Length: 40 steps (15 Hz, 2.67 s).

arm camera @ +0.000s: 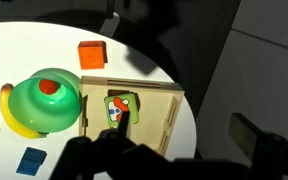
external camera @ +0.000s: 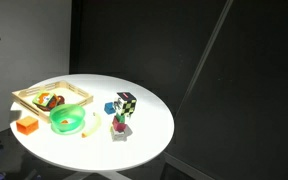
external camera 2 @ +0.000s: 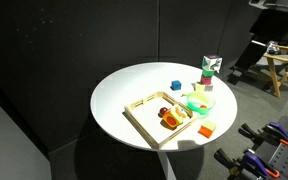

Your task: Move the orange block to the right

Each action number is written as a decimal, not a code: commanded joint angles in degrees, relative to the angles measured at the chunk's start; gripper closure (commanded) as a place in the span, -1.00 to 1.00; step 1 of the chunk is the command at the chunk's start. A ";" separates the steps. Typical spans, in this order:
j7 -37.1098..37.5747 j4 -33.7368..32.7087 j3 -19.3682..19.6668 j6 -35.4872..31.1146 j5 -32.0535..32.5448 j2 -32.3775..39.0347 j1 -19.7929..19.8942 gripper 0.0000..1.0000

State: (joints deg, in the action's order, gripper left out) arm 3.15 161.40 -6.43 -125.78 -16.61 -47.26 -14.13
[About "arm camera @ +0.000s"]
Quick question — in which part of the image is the orange cube block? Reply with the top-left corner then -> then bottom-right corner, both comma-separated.
78,41 -> 107,70

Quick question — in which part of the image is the wooden tray box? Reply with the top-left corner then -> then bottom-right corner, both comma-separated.
80,76 -> 184,156

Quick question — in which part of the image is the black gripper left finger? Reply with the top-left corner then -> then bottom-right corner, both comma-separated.
117,111 -> 130,138

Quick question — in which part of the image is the blue cube block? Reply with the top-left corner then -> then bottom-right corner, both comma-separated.
16,147 -> 47,176

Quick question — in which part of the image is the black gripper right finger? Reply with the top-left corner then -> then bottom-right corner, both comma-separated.
228,113 -> 260,160

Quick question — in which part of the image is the yellow banana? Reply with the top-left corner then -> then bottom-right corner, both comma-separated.
0,83 -> 46,139

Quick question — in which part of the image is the red ball in bowl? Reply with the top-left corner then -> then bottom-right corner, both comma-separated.
39,79 -> 59,95

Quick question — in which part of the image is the green plastic bowl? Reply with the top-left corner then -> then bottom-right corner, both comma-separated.
9,68 -> 81,133

